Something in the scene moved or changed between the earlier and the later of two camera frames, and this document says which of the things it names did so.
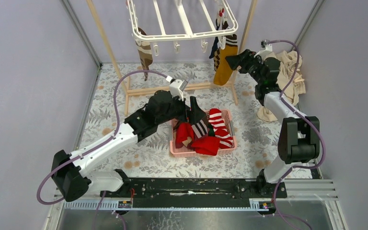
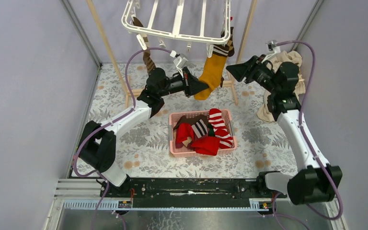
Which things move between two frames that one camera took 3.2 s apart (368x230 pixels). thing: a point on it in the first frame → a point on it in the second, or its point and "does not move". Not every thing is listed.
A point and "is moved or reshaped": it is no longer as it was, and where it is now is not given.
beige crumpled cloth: (295, 87) does not move
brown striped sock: (145, 51) is moved or reshaped
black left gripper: (191, 115) → (191, 84)
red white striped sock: (219, 127) does not move
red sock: (207, 145) does not move
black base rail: (196, 192) does not move
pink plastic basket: (181, 153) does not move
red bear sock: (185, 135) does not move
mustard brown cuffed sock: (224, 72) → (212, 75)
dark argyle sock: (216, 60) → (230, 47)
